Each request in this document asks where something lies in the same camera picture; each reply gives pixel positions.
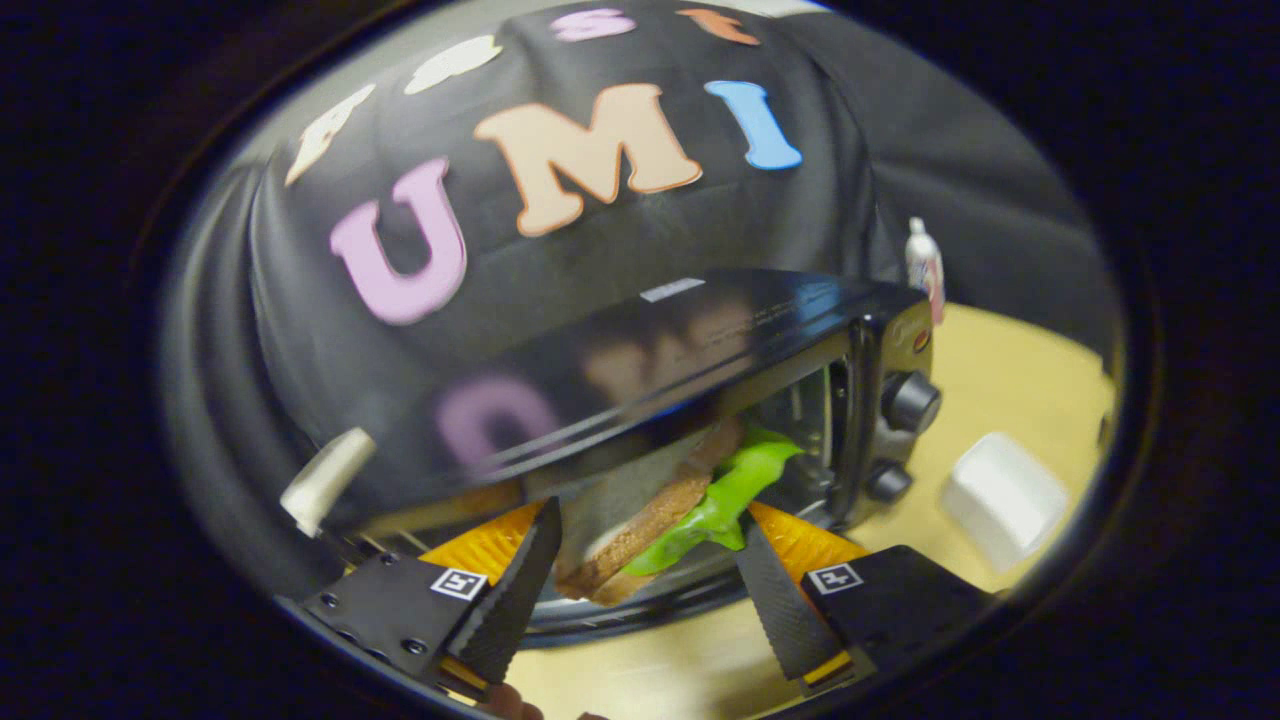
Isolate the lettuce sandwich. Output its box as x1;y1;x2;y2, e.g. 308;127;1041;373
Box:
553;418;806;608

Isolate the black toaster oven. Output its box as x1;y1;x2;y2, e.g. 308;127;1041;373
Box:
330;268;943;646

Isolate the pink label spray bottle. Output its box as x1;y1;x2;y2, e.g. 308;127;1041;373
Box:
905;217;946;326

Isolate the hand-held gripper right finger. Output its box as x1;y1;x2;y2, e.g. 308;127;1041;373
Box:
735;500;1001;698

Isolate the white plastic tray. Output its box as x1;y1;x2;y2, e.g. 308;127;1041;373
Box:
940;432;1071;573

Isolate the white bread toaster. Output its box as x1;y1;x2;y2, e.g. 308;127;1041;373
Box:
280;428;378;538

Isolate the black backdrop cloth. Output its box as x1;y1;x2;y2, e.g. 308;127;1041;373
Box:
160;0;1121;601

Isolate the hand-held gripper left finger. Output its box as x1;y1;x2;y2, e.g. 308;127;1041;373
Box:
298;497;563;701

